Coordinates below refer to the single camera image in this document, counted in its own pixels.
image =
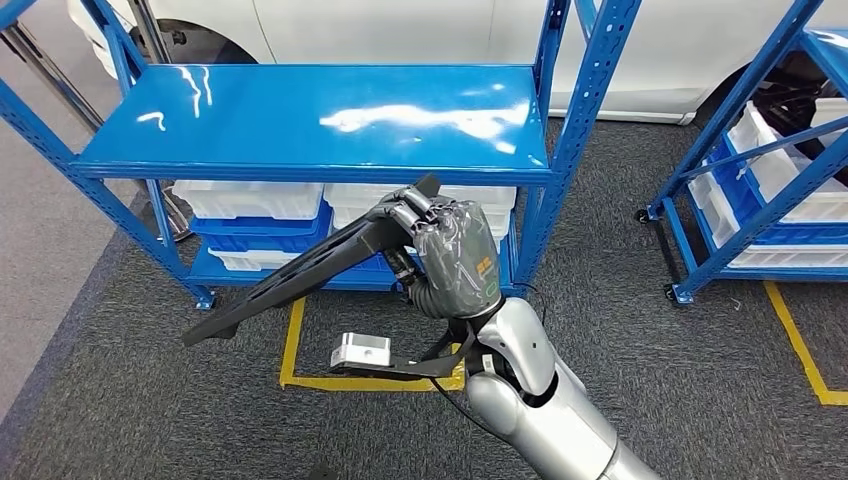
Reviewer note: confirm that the blue plastic parts bin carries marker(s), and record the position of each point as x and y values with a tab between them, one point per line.
265	232
725	169
378	264

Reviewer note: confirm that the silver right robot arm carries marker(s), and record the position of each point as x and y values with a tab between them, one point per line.
523	338

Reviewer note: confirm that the grey metal bar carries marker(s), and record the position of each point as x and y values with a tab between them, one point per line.
53	83

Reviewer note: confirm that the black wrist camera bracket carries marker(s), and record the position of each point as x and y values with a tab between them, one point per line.
424	368

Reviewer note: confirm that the white car with red stripe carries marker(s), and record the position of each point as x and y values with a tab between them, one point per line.
397	26

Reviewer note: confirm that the blue metal shelf rack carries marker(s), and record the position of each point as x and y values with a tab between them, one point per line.
762	225
298	112

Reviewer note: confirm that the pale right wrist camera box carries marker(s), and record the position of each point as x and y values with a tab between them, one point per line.
361	351

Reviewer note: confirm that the black parts pile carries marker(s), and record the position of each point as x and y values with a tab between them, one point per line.
788	99

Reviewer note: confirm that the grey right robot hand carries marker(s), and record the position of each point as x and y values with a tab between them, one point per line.
464	265

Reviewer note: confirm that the black perforated plastic panel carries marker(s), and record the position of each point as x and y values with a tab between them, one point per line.
358	242

